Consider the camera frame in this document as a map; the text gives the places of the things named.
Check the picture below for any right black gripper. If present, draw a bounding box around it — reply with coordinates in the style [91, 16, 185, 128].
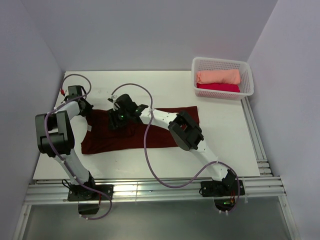
[106, 106, 130, 131]

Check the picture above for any dark red t-shirt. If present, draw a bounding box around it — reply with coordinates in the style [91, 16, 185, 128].
[80, 105, 202, 156]

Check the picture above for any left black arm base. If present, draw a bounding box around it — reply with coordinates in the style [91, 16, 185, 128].
[67, 185, 109, 217]

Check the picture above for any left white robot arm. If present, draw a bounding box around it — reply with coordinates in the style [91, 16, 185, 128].
[35, 85, 98, 200]

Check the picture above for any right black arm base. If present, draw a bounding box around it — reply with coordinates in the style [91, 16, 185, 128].
[198, 179, 246, 214]

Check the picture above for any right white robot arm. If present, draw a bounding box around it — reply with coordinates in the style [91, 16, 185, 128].
[108, 94, 241, 195]

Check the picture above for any white plastic basket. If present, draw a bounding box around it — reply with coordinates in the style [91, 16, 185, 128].
[191, 57, 254, 101]

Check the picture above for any rolled pink t-shirt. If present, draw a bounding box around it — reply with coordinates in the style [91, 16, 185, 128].
[196, 83, 241, 93]

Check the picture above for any rolled peach t-shirt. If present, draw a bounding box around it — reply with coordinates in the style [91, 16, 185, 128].
[195, 69, 241, 85]

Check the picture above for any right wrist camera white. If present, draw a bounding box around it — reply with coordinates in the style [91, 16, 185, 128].
[107, 94, 119, 111]

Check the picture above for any aluminium rail frame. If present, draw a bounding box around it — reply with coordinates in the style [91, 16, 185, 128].
[13, 97, 301, 240]

